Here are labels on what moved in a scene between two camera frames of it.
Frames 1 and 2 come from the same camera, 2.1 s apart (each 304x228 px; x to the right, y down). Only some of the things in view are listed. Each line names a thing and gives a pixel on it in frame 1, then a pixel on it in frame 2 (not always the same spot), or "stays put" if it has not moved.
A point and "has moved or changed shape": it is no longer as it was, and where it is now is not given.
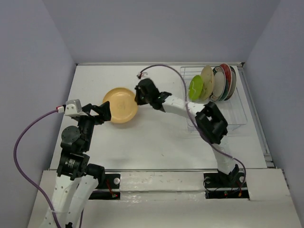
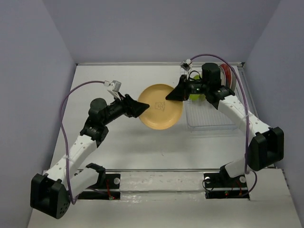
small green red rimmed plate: [234, 84] stays put
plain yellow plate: [123, 107] has moved or changed shape
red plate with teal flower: [228, 74] stays put
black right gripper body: [141, 98] to [197, 87]
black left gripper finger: [104, 113] to [135, 108]
